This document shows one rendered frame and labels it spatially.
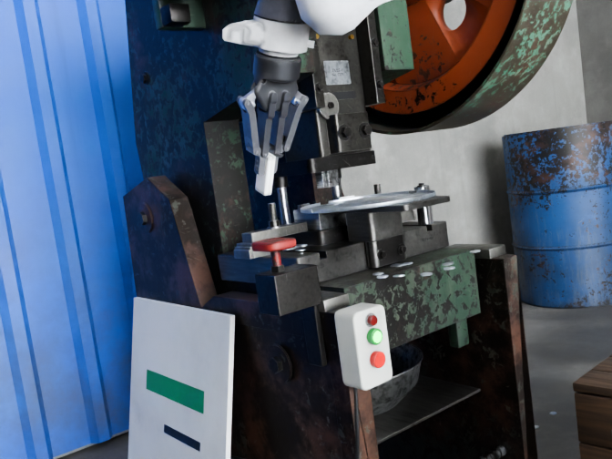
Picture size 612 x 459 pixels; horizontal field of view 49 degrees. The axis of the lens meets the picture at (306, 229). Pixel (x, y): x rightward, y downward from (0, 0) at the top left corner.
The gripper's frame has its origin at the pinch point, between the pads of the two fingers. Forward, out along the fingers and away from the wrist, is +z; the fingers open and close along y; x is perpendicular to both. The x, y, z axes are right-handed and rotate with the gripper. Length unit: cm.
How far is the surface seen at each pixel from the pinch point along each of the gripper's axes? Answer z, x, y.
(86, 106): 29, 136, 21
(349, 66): -12.0, 22.9, 36.3
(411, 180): 73, 124, 183
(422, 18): -21, 34, 69
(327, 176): 11.6, 18.7, 31.1
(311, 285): 17.5, -10.7, 4.8
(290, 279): 15.5, -10.0, 0.3
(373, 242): 18.3, -1.4, 28.4
